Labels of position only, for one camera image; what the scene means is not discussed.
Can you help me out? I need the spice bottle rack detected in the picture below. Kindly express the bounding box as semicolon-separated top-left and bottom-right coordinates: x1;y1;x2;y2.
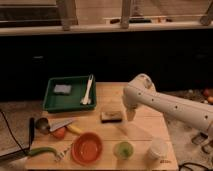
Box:
191;132;213;154

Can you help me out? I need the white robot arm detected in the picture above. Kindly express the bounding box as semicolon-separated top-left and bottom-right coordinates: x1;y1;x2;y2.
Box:
122;74;213;139

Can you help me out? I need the metal ladle black handle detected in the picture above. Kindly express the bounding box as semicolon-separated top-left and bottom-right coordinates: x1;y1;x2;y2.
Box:
29;117;50;145

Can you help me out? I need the black cable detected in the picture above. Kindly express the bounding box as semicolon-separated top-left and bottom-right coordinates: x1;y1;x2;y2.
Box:
0;109;30;163
178;161;211;171

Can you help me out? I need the grey sponge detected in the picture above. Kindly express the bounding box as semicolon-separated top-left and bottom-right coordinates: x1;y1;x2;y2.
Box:
53;85;72;94

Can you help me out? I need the orange tomato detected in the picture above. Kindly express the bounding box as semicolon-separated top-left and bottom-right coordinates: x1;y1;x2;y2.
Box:
52;127;66;139

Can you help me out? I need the red bowl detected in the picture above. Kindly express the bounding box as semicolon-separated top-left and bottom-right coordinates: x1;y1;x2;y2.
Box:
71;132;103;165

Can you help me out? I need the silver knife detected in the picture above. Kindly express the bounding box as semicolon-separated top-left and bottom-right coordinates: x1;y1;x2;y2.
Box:
50;119;74;132

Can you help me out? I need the white cup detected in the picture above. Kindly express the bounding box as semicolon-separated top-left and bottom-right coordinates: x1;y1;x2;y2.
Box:
148;138;168;160

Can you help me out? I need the green cup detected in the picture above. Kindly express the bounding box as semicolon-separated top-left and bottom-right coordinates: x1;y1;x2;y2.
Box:
113;141;134;160

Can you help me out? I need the brown chalkboard eraser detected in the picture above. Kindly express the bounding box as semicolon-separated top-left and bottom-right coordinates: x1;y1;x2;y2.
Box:
100;111;123;123

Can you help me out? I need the yellow banana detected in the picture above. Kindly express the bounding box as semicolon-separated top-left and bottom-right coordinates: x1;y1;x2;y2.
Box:
66;124;83;135

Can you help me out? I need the green plastic tray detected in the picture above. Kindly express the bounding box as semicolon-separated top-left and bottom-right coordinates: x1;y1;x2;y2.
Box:
43;75;96;113

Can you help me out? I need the black cable left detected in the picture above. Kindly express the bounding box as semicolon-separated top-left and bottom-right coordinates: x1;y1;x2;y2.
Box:
0;109;30;163

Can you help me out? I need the black cable right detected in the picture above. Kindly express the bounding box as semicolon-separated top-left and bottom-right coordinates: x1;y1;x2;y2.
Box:
178;161;211;171

